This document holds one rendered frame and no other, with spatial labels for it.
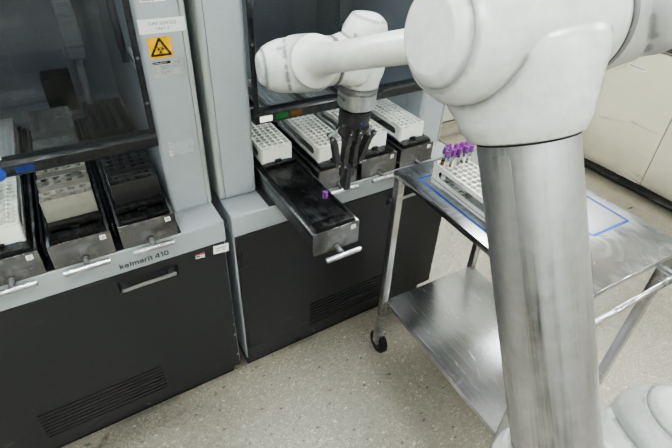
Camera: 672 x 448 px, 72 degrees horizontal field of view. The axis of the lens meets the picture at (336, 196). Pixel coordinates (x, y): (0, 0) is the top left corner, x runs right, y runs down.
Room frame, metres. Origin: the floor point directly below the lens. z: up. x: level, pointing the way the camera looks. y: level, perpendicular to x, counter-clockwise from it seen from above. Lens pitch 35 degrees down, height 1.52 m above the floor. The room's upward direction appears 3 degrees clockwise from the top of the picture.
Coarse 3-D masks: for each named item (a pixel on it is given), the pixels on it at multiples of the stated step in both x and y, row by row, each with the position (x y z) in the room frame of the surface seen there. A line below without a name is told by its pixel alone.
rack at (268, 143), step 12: (252, 108) 1.46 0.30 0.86; (252, 132) 1.28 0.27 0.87; (264, 132) 1.28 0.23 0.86; (276, 132) 1.29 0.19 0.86; (252, 144) 1.31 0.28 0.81; (264, 144) 1.21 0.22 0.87; (276, 144) 1.22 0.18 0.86; (288, 144) 1.22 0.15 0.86; (264, 156) 1.17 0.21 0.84; (276, 156) 1.19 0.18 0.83; (288, 156) 1.22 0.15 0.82
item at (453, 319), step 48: (432, 192) 1.06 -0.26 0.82; (480, 240) 0.86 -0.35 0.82; (624, 240) 0.88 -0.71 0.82; (384, 288) 1.14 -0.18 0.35; (432, 288) 1.23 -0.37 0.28; (480, 288) 1.24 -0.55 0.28; (384, 336) 1.16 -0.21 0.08; (432, 336) 1.01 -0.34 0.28; (480, 336) 1.01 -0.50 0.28; (624, 336) 0.87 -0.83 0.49; (480, 384) 0.83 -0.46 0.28
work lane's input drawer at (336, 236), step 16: (256, 160) 1.19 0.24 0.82; (288, 160) 1.20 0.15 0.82; (256, 176) 1.17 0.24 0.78; (272, 176) 1.13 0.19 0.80; (288, 176) 1.13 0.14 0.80; (304, 176) 1.14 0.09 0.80; (272, 192) 1.07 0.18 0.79; (288, 192) 1.05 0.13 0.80; (304, 192) 1.05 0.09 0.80; (320, 192) 1.06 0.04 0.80; (288, 208) 0.98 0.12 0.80; (304, 208) 0.98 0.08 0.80; (320, 208) 0.98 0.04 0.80; (336, 208) 0.99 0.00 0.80; (304, 224) 0.91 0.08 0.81; (320, 224) 0.90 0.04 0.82; (336, 224) 0.90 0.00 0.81; (352, 224) 0.92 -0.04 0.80; (304, 240) 0.90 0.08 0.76; (320, 240) 0.87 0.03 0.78; (336, 240) 0.90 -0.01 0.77; (352, 240) 0.93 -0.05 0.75; (336, 256) 0.85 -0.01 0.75
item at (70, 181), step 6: (84, 174) 0.98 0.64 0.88; (54, 180) 0.94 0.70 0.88; (60, 180) 0.95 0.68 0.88; (66, 180) 0.95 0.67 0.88; (72, 180) 0.95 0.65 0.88; (78, 180) 0.95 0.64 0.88; (84, 180) 0.96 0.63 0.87; (42, 186) 0.92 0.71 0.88; (48, 186) 0.92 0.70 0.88; (54, 186) 0.93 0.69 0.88; (60, 186) 0.93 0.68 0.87; (66, 186) 0.94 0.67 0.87
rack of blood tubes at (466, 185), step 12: (456, 168) 1.09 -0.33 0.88; (468, 168) 1.09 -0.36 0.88; (432, 180) 1.11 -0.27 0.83; (444, 180) 1.08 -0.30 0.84; (456, 180) 1.03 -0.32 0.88; (468, 180) 1.03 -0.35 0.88; (456, 192) 1.02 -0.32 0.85; (468, 192) 0.99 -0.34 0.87; (480, 192) 0.98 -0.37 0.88; (468, 204) 0.98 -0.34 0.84; (480, 204) 1.00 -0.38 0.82; (480, 216) 0.94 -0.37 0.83
